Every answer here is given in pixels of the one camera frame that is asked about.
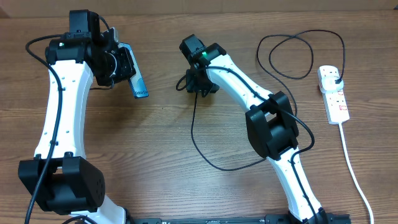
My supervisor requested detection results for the blue Galaxy smartphone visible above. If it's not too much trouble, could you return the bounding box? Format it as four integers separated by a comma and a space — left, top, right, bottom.
118, 42, 149, 99

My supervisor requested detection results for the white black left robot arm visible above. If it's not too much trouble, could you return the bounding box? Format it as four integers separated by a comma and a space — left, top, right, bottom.
18, 9, 148, 223

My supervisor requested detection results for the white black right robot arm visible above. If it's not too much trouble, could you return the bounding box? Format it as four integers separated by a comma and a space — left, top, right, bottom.
179, 35, 328, 223

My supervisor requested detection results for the white charger plug adapter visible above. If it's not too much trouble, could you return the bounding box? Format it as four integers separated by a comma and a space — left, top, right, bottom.
320, 77, 344, 94

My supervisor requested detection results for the white power strip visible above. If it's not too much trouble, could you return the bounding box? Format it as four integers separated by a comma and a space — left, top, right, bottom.
317, 65, 349, 124

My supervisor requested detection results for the white power strip cord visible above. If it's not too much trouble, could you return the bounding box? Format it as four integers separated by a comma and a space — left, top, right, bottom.
338, 122, 375, 224

